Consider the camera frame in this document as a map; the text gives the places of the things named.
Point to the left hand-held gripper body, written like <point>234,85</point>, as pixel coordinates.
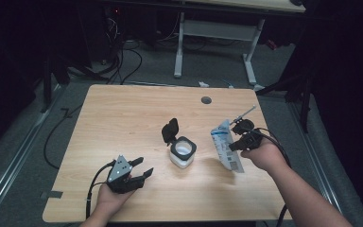
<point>119,170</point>

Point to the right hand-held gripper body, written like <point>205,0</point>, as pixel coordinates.
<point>252,138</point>

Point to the white and blue pouch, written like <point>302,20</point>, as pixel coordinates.
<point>227,148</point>

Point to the clear jar with black lid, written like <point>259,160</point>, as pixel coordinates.
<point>182,151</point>

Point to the person's right hand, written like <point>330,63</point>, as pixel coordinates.
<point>266,156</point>

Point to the person's left hand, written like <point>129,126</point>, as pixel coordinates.
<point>108,201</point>

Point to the black stand legs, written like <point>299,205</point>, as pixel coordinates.
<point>47,85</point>
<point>304,104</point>

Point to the white paper scrap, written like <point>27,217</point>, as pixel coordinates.
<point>203,84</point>

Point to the grey tape piece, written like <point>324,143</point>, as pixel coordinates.
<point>52,195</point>

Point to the small red object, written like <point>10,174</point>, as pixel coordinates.
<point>271,44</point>

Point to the white-legged wooden desk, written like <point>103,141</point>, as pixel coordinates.
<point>216,30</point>

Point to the dark computer tower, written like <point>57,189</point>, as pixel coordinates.
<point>100,31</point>

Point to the metal floor rail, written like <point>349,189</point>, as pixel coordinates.
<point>19,154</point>
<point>315,157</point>

